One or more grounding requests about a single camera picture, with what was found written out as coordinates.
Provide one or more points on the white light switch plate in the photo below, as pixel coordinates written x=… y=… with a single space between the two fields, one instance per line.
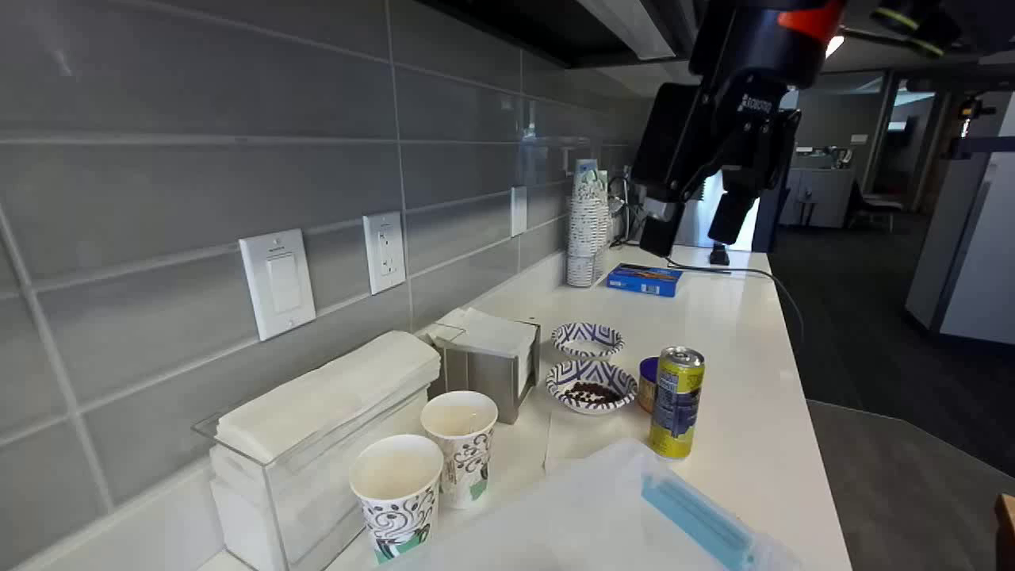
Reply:
x=277 y=285

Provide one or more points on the white outlet plate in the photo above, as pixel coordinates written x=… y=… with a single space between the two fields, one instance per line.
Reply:
x=518 y=210
x=385 y=251

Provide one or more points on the coffee beans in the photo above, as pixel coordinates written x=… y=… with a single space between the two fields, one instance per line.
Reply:
x=590 y=395

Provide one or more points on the blue patterned bowl with beans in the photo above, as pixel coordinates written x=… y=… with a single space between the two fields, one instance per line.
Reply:
x=590 y=376

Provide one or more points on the white napkin stack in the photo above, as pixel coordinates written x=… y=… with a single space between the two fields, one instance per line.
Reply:
x=329 y=399

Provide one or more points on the patterned paper cup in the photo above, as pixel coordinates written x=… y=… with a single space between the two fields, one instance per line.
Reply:
x=396 y=496
x=460 y=446

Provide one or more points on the brown wooden furniture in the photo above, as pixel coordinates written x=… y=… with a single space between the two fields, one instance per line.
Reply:
x=1008 y=534

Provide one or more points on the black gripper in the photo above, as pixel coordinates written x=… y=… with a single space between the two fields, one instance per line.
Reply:
x=752 y=130

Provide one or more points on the clear acrylic napkin holder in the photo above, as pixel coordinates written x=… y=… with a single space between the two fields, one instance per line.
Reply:
x=280 y=509

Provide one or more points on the ceiling light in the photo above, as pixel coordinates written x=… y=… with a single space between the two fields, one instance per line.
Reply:
x=834 y=47

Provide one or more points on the metal napkin dispenser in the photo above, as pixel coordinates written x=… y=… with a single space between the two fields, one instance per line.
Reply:
x=487 y=366

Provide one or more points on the white office partition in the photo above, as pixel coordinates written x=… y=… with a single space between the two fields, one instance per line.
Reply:
x=968 y=241

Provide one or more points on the yellow and blue can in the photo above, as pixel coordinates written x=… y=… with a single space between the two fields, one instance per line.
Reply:
x=677 y=407

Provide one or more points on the clear plastic storage container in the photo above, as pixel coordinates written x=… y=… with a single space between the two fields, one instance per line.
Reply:
x=573 y=518

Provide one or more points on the blue cardboard box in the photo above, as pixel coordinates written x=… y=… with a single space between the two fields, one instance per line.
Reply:
x=643 y=279

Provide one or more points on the empty blue patterned paper bowl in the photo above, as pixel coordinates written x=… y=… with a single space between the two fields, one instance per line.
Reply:
x=585 y=339

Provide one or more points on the upper wall cabinet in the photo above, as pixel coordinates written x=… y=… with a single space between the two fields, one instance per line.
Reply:
x=573 y=28

